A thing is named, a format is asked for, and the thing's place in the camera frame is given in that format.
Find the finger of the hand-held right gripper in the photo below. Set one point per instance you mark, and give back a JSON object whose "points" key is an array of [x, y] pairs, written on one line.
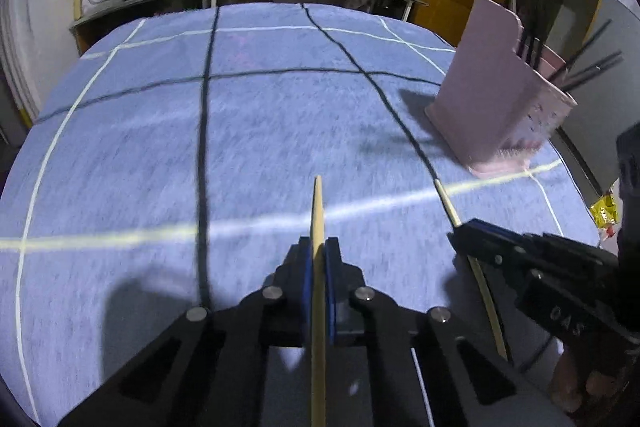
{"points": [[480, 244], [487, 227]]}

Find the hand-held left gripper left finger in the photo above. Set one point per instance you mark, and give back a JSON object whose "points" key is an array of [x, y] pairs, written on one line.
{"points": [[305, 287]]}

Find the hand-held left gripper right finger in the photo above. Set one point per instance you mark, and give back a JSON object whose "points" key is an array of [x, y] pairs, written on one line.
{"points": [[332, 287]]}

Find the pink plastic utensil basket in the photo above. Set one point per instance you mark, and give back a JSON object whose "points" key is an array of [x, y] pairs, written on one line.
{"points": [[485, 97]]}

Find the black chopstick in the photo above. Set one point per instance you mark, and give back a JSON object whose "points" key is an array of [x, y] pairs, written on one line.
{"points": [[600, 63], [590, 75], [585, 46], [523, 42], [536, 54]]}

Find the person's right hand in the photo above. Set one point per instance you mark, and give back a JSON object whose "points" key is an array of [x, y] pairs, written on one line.
{"points": [[567, 382]]}

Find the yellow snack bag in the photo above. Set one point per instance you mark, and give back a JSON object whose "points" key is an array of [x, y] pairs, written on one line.
{"points": [[605, 212]]}

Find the black chopsticks in holder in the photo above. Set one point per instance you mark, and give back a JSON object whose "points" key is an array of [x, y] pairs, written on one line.
{"points": [[600, 117]]}

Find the blue plaid blanket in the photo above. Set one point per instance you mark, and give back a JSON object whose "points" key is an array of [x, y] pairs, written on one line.
{"points": [[150, 132]]}

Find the white door frame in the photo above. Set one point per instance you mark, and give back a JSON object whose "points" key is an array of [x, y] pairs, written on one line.
{"points": [[12, 57]]}

